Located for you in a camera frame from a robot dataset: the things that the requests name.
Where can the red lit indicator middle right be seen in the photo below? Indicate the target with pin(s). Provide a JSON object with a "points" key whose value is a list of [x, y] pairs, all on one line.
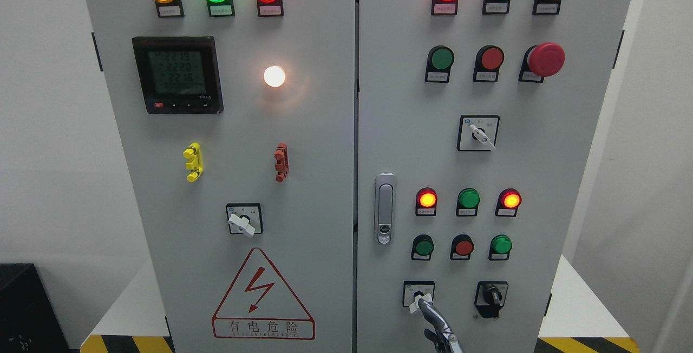
{"points": [[507, 203]]}

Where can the green push button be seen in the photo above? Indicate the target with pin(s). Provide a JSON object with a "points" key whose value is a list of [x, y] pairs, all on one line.
{"points": [[422, 248], [500, 248], [439, 64]]}

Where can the green push button lower left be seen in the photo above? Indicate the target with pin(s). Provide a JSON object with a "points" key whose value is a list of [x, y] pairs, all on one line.
{"points": [[422, 248]]}

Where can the upper right selector switch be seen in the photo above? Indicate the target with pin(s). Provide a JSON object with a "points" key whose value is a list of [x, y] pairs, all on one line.
{"points": [[477, 133]]}

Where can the green push button upper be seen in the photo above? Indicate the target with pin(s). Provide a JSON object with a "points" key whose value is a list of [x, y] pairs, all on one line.
{"points": [[439, 64]]}

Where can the electric hazard warning sticker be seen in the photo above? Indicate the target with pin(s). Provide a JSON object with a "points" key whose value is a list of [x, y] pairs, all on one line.
{"points": [[260, 304]]}

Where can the red lit indicator middle left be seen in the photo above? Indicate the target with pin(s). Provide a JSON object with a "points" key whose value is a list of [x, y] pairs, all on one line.
{"points": [[426, 201]]}

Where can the red push button lower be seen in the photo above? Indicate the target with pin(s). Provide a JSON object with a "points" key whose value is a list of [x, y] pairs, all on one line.
{"points": [[461, 248]]}

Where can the red emergency stop button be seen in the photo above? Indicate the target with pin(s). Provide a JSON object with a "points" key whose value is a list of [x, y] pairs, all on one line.
{"points": [[541, 61]]}

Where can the red push button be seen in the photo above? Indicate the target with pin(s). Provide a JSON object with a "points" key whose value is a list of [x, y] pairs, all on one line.
{"points": [[487, 65], [461, 248]]}

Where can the lower white selector switch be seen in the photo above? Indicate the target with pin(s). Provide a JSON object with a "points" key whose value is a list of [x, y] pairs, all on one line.
{"points": [[418, 296]]}

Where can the red push button upper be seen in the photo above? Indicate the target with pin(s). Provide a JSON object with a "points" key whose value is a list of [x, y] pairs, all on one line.
{"points": [[487, 65]]}

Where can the left grey cabinet door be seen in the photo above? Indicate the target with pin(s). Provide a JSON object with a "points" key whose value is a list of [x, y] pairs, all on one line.
{"points": [[307, 219]]}

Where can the black digital power meter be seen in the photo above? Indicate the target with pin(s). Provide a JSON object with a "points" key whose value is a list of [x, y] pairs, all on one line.
{"points": [[179, 74]]}

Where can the black knob selector switch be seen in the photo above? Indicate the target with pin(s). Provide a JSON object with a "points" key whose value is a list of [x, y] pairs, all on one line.
{"points": [[490, 298]]}

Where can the left door selector switch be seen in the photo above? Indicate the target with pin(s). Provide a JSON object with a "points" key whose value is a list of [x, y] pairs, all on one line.
{"points": [[244, 218]]}

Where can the green indicator middle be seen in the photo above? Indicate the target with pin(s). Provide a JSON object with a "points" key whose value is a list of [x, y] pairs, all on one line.
{"points": [[468, 202]]}

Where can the black box lower left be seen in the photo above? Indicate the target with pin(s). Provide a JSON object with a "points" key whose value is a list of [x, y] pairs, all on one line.
{"points": [[28, 321]]}

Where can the right grey cabinet door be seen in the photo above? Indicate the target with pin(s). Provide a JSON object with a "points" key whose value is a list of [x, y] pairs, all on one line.
{"points": [[410, 127]]}

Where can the red lit indicator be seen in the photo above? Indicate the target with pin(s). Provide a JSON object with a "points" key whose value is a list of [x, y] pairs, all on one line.
{"points": [[507, 203], [426, 201]]}

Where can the white lit indicator lamp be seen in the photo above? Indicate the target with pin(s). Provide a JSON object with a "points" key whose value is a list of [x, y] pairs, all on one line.
{"points": [[274, 76]]}

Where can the green push button lower right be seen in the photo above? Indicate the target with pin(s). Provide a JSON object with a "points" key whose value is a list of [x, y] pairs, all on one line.
{"points": [[500, 248]]}

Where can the grey cabinet door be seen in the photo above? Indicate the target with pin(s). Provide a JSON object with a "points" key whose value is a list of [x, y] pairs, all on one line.
{"points": [[410, 127], [307, 219]]}

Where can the silver door handle lock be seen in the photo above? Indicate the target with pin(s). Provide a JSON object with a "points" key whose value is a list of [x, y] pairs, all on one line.
{"points": [[385, 186]]}

